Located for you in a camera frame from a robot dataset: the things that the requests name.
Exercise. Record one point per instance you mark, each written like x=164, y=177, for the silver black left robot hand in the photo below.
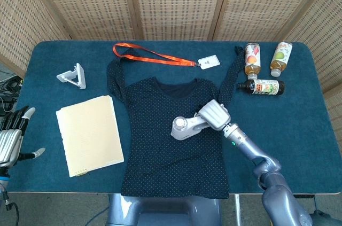
x=9, y=140

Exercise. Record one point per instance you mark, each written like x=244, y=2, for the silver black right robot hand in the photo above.
x=215, y=115

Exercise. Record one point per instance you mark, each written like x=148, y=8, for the white Supor appliance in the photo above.
x=184, y=129

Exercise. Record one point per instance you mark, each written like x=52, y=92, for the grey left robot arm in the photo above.
x=3, y=180

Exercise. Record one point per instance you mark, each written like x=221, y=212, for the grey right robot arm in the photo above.
x=248, y=148

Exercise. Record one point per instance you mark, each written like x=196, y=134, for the dark blue polka dot shirt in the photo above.
x=160, y=129

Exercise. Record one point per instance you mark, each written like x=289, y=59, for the clear ID badge holder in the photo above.
x=209, y=62

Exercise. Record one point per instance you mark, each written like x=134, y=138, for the dark tea bottle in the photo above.
x=262, y=87

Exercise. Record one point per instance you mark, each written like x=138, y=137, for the juice bottle peach label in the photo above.
x=252, y=60

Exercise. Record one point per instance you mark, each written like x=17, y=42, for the teal table cover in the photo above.
x=280, y=129

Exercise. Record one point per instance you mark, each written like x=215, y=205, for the cream paper folder stack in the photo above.
x=88, y=135

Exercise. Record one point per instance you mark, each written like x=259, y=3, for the juice bottle green apple label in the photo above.
x=280, y=59

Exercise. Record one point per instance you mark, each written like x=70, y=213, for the white folding phone stand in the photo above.
x=80, y=76

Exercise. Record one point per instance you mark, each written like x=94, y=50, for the white table leg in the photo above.
x=237, y=210

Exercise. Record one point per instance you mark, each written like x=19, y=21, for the grey robot torso base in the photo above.
x=165, y=212

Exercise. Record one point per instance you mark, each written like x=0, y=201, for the woven wooden folding screen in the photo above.
x=176, y=1

